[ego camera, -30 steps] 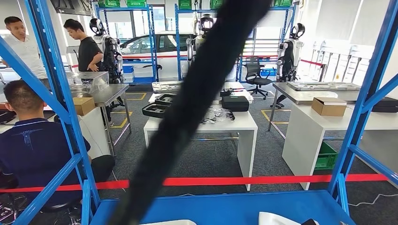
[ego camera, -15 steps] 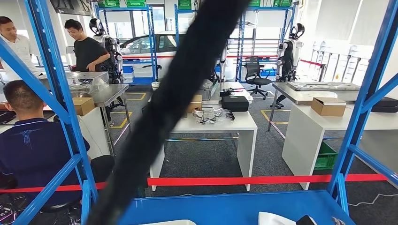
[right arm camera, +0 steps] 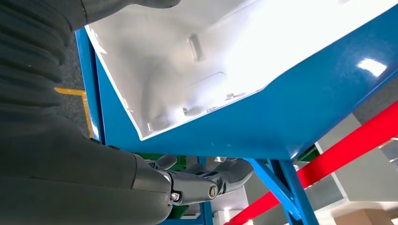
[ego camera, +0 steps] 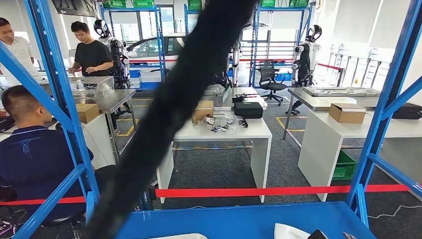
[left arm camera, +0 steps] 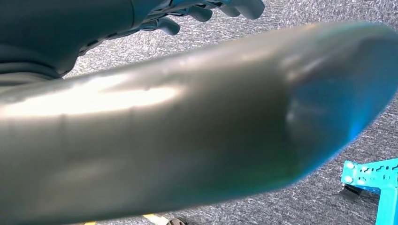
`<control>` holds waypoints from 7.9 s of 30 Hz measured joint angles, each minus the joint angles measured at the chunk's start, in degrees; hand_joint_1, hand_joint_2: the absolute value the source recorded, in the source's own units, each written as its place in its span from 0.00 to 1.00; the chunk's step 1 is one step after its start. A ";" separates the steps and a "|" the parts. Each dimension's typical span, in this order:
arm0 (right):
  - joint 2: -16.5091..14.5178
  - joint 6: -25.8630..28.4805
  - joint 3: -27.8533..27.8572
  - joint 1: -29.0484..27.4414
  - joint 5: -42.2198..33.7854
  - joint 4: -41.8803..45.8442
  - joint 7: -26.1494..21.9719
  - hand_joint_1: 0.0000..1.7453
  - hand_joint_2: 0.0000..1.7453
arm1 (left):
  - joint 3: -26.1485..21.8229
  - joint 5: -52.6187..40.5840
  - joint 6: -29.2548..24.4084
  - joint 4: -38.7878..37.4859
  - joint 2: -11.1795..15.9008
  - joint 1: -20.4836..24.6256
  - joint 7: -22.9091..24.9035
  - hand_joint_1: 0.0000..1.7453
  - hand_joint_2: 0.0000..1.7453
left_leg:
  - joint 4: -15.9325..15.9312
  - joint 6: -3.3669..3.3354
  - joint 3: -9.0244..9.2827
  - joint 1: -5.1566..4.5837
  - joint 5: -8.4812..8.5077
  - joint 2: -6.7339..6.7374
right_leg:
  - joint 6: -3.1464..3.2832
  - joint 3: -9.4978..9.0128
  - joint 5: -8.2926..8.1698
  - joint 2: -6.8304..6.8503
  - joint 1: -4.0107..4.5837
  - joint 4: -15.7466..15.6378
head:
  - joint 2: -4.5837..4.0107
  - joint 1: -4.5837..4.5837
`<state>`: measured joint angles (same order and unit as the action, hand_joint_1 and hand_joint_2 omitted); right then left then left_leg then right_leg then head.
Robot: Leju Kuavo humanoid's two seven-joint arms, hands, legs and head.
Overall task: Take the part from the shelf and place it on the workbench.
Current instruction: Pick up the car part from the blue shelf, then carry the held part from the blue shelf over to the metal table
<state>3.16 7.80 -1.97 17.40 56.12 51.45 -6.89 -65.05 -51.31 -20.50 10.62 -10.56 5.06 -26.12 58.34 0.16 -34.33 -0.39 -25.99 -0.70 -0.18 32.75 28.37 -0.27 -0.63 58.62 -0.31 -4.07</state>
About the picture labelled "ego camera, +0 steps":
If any blue steel shelf rack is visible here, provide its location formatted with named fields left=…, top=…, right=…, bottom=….
left=0, top=0, right=422, bottom=239
left=183, top=3, right=204, bottom=36
left=99, top=3, right=166, bottom=90
left=249, top=3, right=314, bottom=87

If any white metal railing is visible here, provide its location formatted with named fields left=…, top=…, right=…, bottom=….
left=329, top=43, right=394, bottom=90

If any black braided cable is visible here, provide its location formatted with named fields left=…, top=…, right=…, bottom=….
left=81, top=0, right=259, bottom=239

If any white car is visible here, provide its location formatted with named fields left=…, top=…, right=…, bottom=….
left=126, top=33, right=189, bottom=73

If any white curved plastic part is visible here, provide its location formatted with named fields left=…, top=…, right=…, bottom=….
left=147, top=233, right=209, bottom=239
left=273, top=223, right=311, bottom=239

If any black office chair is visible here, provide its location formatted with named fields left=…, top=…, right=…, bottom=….
left=258, top=59, right=290, bottom=107

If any silver humanoid robot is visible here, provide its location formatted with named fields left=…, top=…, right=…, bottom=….
left=212, top=39, right=243, bottom=88

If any white desk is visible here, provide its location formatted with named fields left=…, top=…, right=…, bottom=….
left=49, top=114, right=116, bottom=170

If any cardboard box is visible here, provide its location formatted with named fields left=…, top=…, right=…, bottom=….
left=194, top=100, right=214, bottom=121
left=328, top=103, right=367, bottom=124
left=75, top=103, right=101, bottom=124

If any clear plastic bin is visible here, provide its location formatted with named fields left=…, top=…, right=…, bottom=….
left=68, top=76, right=115, bottom=101

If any thin red barrier tape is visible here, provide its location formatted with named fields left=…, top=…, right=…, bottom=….
left=128, top=57, right=344, bottom=72

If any black barrier post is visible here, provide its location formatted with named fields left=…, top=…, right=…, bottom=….
left=144, top=185, right=157, bottom=211

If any long metal tray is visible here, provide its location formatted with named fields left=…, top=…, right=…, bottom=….
left=303, top=86, right=382, bottom=98
left=202, top=83, right=228, bottom=97

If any steel table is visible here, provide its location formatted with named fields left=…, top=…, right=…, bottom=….
left=283, top=87, right=383, bottom=149
left=67, top=88, right=137, bottom=166

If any person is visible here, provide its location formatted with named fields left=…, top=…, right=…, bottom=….
left=0, top=85, right=96, bottom=227
left=67, top=20, right=114, bottom=78
left=0, top=17, right=45, bottom=87

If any black carrying case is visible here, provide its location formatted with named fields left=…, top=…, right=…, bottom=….
left=391, top=102, right=422, bottom=120
left=233, top=102, right=264, bottom=120

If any white table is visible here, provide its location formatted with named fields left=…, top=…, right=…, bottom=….
left=298, top=110, right=422, bottom=203
left=156, top=117, right=273, bottom=204

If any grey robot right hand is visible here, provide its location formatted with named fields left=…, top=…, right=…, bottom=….
left=307, top=229, right=358, bottom=239

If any black handheld controller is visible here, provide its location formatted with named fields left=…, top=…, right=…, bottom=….
left=232, top=93, right=261, bottom=104

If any clear bag of parts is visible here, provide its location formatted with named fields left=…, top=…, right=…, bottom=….
left=203, top=114, right=249, bottom=133

